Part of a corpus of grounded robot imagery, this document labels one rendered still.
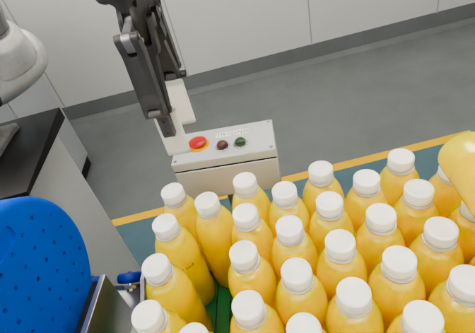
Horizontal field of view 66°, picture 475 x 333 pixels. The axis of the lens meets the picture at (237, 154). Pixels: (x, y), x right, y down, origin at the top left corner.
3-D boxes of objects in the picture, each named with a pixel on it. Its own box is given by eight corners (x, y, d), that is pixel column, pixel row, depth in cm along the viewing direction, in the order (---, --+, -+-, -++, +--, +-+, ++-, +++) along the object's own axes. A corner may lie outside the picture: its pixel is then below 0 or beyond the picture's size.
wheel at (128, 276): (112, 273, 66) (112, 285, 66) (136, 271, 65) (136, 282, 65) (124, 271, 70) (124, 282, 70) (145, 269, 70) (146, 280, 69)
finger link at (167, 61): (122, 17, 41) (124, 9, 42) (159, 83, 51) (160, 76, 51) (155, 10, 41) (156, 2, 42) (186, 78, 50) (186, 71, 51)
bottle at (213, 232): (213, 290, 69) (185, 226, 58) (215, 259, 74) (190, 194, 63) (250, 286, 68) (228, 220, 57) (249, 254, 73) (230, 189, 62)
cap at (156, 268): (163, 256, 54) (159, 248, 53) (177, 271, 52) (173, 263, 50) (141, 273, 52) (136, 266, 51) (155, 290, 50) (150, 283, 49)
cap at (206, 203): (196, 218, 59) (193, 211, 58) (198, 201, 62) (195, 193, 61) (219, 215, 58) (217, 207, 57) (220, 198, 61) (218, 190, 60)
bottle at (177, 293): (198, 305, 67) (165, 242, 56) (222, 331, 62) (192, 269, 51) (167, 334, 64) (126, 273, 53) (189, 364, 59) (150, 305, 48)
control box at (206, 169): (191, 170, 83) (177, 133, 76) (278, 156, 80) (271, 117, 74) (185, 201, 75) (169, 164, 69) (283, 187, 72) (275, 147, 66)
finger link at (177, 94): (160, 84, 50) (161, 81, 50) (176, 126, 54) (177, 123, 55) (182, 80, 49) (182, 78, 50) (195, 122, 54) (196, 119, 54)
